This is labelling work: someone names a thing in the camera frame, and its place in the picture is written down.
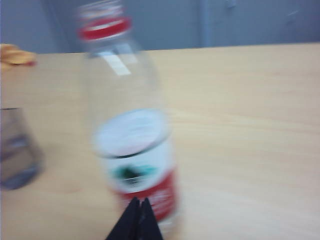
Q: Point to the clear mineral water bottle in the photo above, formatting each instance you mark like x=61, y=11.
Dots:
x=137, y=140

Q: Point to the orange object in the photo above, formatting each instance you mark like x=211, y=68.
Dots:
x=15, y=55

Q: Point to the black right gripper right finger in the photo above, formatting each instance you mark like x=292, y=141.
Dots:
x=150, y=225

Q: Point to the clear glass mug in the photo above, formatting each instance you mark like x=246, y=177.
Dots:
x=17, y=150

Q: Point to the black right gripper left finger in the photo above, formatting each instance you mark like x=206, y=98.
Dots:
x=126, y=225

